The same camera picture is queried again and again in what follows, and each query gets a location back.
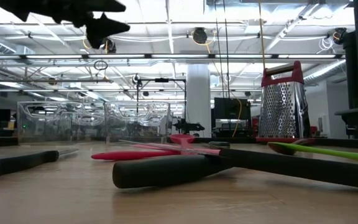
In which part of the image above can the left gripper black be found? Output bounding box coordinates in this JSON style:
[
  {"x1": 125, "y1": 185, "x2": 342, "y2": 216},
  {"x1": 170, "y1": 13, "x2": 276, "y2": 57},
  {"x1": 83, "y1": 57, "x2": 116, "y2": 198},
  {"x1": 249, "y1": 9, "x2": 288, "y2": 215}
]
[{"x1": 0, "y1": 0, "x2": 131, "y2": 50}]

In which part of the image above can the long narrow black-handled knife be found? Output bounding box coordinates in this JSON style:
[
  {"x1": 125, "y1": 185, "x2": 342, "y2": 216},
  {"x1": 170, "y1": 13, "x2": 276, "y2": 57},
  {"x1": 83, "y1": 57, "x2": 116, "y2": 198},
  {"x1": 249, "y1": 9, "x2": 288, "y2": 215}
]
[{"x1": 0, "y1": 147, "x2": 80, "y2": 183}]

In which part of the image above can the pink silicone spatula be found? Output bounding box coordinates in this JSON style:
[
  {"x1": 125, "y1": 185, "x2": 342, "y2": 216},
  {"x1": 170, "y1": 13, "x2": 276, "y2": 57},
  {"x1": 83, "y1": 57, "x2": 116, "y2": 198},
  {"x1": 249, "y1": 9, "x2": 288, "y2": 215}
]
[{"x1": 131, "y1": 143, "x2": 222, "y2": 156}]

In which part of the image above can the dark serrated riveted-handle knife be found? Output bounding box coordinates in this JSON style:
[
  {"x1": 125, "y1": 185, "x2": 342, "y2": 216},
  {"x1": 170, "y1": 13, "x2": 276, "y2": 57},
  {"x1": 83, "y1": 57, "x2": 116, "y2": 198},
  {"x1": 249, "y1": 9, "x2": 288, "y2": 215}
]
[{"x1": 118, "y1": 139, "x2": 358, "y2": 191}]

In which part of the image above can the green silicone spatula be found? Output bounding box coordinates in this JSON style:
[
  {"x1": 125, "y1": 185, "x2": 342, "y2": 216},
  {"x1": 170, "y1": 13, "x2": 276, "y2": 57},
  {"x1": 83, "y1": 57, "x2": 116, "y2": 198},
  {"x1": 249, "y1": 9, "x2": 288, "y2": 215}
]
[{"x1": 267, "y1": 141, "x2": 358, "y2": 165}]

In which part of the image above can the clear plastic bin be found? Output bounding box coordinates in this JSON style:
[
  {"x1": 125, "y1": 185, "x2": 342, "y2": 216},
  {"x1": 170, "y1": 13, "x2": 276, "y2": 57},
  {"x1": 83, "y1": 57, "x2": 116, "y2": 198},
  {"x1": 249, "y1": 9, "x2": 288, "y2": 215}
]
[
  {"x1": 16, "y1": 100, "x2": 106, "y2": 144},
  {"x1": 103, "y1": 101, "x2": 171, "y2": 144}
]

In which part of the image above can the white building column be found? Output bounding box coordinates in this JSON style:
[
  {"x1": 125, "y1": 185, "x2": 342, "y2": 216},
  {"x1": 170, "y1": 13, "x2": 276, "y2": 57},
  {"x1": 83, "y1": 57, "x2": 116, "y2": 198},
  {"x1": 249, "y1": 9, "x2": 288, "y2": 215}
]
[{"x1": 185, "y1": 63, "x2": 213, "y2": 138}]

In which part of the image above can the red silicone spatula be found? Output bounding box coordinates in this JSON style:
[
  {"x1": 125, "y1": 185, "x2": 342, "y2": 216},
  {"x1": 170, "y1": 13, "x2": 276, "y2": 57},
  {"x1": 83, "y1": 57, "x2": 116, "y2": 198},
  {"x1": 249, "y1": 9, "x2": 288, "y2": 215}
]
[{"x1": 91, "y1": 150, "x2": 183, "y2": 161}]

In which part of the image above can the black cabinet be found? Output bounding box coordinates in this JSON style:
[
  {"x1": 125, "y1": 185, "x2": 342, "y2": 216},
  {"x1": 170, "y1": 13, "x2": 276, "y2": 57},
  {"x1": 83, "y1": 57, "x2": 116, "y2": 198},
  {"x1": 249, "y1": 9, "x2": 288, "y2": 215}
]
[{"x1": 213, "y1": 97, "x2": 252, "y2": 138}]

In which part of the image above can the red steel box grater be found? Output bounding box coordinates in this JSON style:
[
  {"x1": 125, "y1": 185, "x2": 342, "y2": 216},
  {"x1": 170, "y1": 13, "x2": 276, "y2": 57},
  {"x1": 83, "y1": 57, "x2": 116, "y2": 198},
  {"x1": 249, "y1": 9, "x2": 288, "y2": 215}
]
[{"x1": 255, "y1": 60, "x2": 313, "y2": 144}]

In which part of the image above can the black frame stand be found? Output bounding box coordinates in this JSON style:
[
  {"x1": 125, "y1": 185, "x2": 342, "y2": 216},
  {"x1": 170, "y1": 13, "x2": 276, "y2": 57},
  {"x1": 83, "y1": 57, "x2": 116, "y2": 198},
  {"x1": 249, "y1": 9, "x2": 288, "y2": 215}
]
[{"x1": 135, "y1": 77, "x2": 188, "y2": 138}]

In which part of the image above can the black ceiling cable reel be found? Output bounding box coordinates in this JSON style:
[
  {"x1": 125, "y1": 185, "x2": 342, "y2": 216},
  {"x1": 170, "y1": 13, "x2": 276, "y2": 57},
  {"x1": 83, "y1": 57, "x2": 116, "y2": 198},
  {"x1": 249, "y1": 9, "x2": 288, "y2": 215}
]
[
  {"x1": 333, "y1": 27, "x2": 347, "y2": 43},
  {"x1": 192, "y1": 27, "x2": 208, "y2": 44}
]

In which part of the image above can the yellow hanging cable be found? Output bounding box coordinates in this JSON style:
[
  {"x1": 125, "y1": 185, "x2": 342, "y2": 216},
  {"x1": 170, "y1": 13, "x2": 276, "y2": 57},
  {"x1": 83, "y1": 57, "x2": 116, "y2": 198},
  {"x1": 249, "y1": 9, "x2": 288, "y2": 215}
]
[{"x1": 258, "y1": 0, "x2": 267, "y2": 71}]

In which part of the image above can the silver blade round-handled knife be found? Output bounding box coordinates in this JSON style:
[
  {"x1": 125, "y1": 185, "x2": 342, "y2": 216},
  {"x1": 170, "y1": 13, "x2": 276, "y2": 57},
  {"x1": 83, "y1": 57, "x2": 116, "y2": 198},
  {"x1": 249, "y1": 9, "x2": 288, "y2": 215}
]
[{"x1": 112, "y1": 153, "x2": 232, "y2": 190}]

